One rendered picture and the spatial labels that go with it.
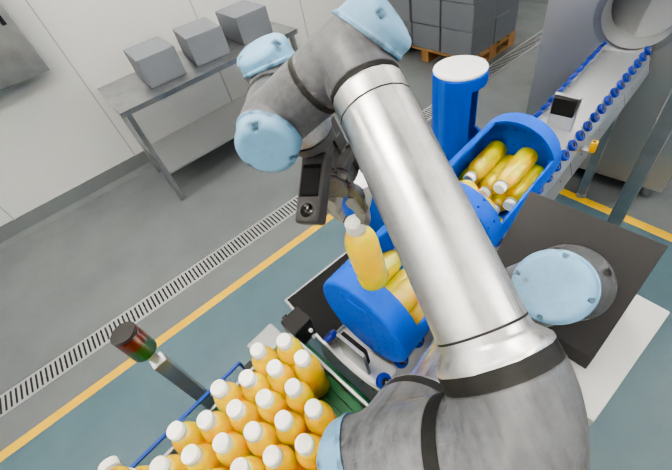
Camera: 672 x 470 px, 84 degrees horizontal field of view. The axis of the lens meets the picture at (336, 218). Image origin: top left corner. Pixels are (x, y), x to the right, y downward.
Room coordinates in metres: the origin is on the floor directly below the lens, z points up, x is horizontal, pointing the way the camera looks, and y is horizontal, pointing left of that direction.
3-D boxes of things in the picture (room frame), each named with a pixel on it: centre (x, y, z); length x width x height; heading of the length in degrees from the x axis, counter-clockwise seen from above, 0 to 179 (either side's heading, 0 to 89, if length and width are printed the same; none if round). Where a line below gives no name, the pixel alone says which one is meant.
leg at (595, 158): (1.58, -1.65, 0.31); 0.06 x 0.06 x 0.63; 35
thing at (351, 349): (0.46, 0.04, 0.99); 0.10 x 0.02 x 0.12; 35
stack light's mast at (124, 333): (0.53, 0.57, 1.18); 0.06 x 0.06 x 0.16
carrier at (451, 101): (1.79, -0.83, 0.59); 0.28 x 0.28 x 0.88
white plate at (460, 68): (1.79, -0.83, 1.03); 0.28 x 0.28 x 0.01
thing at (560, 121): (1.23, -1.04, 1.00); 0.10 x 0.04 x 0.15; 35
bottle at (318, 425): (0.31, 0.16, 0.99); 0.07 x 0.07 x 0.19
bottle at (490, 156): (0.95, -0.55, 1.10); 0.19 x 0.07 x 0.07; 125
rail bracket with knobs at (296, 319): (0.60, 0.20, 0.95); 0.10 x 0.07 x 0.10; 35
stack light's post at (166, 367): (0.53, 0.57, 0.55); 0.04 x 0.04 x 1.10; 35
